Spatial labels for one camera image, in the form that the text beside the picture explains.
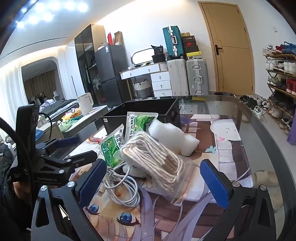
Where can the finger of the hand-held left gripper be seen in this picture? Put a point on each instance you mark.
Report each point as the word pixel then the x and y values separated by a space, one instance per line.
pixel 68 141
pixel 76 157

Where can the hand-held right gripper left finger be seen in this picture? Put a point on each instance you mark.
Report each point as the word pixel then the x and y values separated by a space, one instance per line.
pixel 92 183

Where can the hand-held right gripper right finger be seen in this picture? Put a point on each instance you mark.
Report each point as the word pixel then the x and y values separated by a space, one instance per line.
pixel 215 185

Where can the green white medicine packet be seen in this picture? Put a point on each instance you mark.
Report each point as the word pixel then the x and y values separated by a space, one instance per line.
pixel 111 148
pixel 138 124

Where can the white foam block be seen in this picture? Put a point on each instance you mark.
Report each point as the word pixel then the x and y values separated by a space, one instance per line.
pixel 171 136

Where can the black cardboard box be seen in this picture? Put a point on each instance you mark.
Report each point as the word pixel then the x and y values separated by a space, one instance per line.
pixel 172 114

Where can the person's left forearm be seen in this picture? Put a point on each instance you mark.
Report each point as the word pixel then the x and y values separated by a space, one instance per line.
pixel 11 208

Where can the grey side cabinet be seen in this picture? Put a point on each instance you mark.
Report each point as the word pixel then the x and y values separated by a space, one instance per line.
pixel 87 125

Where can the colourful snack bags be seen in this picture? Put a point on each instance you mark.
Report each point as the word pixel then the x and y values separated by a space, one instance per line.
pixel 71 115

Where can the bed with dark bedding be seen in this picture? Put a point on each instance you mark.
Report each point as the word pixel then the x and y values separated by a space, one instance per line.
pixel 57 106

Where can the white electric kettle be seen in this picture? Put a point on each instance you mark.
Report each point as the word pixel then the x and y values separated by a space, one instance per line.
pixel 84 104

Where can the anime printed table mat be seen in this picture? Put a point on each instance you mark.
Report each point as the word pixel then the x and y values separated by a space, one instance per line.
pixel 185 220

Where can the brown curtains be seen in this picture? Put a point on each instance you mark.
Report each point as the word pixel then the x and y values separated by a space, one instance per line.
pixel 39 85

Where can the dark glass cabinet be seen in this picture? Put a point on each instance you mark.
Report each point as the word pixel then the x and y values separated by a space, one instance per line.
pixel 84 64

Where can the dark grey fridge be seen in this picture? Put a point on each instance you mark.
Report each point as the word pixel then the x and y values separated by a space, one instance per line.
pixel 108 67

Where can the woven laundry basket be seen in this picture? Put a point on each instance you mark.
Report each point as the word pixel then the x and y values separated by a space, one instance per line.
pixel 142 89

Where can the pile of dark shoes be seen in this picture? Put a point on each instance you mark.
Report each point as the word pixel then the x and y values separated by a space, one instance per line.
pixel 249 100

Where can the purple bag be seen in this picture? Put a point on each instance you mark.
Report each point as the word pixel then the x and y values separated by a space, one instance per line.
pixel 291 134

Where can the white dressing table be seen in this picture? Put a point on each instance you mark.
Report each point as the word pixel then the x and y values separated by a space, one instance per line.
pixel 160 84

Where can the silver suitcase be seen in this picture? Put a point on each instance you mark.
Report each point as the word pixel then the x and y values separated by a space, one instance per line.
pixel 197 76

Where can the oval mirror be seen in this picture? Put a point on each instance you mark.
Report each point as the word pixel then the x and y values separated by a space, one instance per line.
pixel 143 56

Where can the white suitcase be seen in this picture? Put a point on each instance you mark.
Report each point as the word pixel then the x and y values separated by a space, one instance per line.
pixel 177 77

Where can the brown cardboard box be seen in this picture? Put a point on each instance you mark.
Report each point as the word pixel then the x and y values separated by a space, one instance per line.
pixel 118 38

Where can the wooden door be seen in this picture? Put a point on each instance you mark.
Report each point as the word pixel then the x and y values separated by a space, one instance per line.
pixel 231 64

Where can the black round container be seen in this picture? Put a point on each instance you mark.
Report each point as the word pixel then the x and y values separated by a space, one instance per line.
pixel 158 59

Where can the black tote bag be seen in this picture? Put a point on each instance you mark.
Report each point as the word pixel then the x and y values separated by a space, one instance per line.
pixel 159 49

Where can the metal shoe rack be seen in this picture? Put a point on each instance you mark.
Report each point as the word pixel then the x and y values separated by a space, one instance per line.
pixel 281 73

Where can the yellow black shoe box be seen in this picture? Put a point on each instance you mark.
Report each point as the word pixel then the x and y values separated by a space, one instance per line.
pixel 193 55

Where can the rows of assorted sneakers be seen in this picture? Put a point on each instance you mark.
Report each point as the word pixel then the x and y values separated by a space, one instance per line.
pixel 279 66

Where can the plain black shoe box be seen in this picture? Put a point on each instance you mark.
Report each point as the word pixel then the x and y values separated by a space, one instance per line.
pixel 192 49
pixel 189 39

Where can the black red shoe box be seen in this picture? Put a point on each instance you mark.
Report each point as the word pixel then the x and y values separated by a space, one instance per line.
pixel 190 44

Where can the teal suitcase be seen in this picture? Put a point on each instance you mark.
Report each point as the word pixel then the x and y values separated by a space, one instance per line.
pixel 172 42

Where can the tan shoe box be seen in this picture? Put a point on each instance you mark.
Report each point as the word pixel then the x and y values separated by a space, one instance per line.
pixel 187 34

